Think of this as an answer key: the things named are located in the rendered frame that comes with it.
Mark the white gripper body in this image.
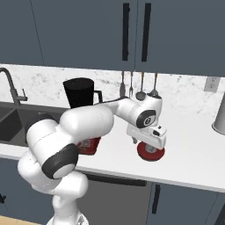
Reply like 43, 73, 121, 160
126, 123, 167, 151

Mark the red round blender lid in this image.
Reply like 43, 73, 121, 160
136, 141, 166, 163

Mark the black blender with red base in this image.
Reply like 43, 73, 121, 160
62, 76, 104, 156

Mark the hanging grey ladle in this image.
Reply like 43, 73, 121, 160
134, 72, 147, 101

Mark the hanging grey spoon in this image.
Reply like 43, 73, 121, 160
149, 73, 160, 98

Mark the hanging grey spatula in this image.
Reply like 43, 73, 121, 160
119, 70, 127, 98

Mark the hanging grey fork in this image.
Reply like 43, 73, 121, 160
128, 71, 135, 98

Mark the grey dishwasher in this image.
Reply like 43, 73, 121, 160
75, 171, 154, 225

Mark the pale grey cone-shaped container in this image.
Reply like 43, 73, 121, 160
211, 91, 225, 136

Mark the slate blue lower cupboard door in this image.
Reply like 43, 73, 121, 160
211, 192, 225, 225
0, 157, 60, 225
145, 182, 220, 225

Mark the slate blue upper cupboard door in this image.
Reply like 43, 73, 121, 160
30, 0, 139, 72
134, 0, 225, 77

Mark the dark grey sink basin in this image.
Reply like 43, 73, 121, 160
0, 100, 71, 148

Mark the dark grey sink tap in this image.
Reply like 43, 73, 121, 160
0, 67, 29, 106

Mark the narrow slate blue cupboard door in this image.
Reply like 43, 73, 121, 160
0, 0, 45, 67

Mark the black dishwasher handle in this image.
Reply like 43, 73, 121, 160
83, 172, 148, 187

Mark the grey wall outlet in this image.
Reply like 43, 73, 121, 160
203, 76, 221, 93

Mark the black upper cupboard handle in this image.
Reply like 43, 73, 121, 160
141, 3, 152, 62
121, 3, 131, 62

